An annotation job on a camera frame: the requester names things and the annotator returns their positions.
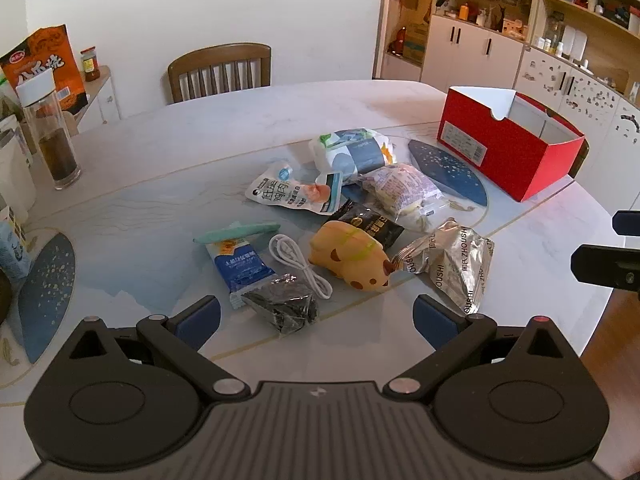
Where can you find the white wall storage cabinet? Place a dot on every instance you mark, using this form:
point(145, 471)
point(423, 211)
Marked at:
point(475, 50)

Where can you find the red-lidded sauce jar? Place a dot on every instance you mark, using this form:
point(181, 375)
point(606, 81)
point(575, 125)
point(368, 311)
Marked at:
point(90, 67)

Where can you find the blue white snack packet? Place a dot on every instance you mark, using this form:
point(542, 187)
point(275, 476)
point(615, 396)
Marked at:
point(240, 265)

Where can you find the white paper bag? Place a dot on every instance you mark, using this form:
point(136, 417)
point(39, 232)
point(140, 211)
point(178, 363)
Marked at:
point(12, 175)

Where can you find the yellow capybara toy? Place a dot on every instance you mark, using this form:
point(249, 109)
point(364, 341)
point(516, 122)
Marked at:
point(345, 255)

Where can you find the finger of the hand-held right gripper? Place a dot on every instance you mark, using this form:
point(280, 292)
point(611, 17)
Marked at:
point(627, 222)
point(605, 265)

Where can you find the teal pen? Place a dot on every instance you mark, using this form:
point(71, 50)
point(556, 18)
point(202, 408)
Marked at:
point(235, 232)

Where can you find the dark crumpled seaweed packet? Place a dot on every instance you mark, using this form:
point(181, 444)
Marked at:
point(285, 305)

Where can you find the black snack packet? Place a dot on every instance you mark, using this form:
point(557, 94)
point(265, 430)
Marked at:
point(370, 225)

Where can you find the orange bottle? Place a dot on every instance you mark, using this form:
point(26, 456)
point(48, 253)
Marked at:
point(464, 11)

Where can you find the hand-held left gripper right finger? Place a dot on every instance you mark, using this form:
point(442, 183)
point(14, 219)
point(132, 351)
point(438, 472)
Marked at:
point(435, 320)

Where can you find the white chicken snack packet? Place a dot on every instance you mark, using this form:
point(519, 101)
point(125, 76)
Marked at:
point(280, 190)

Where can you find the dark blue speckled placemat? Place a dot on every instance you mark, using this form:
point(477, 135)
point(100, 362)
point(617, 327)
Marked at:
point(450, 170)
point(47, 290)

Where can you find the white blue tissue pack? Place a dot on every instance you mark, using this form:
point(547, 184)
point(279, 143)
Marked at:
point(350, 152)

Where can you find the wooden slat-back chair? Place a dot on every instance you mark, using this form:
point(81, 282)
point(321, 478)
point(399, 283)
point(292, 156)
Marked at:
point(220, 57)
point(580, 160)

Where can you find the red cardboard box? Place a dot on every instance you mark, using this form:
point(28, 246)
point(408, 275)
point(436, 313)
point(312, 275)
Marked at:
point(500, 160)

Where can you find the white marble desktop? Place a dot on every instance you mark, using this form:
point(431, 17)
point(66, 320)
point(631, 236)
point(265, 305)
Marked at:
point(200, 135)

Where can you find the light blue carton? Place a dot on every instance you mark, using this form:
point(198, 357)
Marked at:
point(12, 250)

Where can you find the white side cabinet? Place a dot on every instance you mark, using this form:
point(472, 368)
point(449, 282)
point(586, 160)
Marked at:
point(100, 105)

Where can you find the orange snack bag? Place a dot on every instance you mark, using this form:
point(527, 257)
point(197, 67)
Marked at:
point(55, 65)

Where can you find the bread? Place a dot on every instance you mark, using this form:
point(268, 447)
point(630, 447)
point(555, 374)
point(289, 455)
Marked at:
point(400, 190)

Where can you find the silver foil packet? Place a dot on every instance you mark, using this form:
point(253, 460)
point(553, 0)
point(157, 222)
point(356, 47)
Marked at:
point(450, 260)

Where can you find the glass jar with white lid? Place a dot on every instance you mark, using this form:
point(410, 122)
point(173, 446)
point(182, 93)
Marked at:
point(52, 140)

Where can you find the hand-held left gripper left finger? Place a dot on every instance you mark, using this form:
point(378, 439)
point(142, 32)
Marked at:
point(200, 317)

